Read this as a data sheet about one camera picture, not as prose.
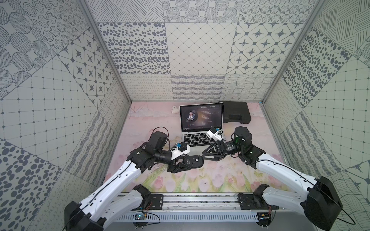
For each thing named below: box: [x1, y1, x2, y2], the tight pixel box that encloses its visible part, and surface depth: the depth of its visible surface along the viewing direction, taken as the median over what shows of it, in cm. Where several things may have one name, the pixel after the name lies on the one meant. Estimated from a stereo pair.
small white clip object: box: [171, 105, 179, 114], surface depth 115 cm
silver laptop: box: [179, 102, 225, 157], surface depth 100 cm
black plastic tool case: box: [218, 101, 252, 125], surface depth 109 cm
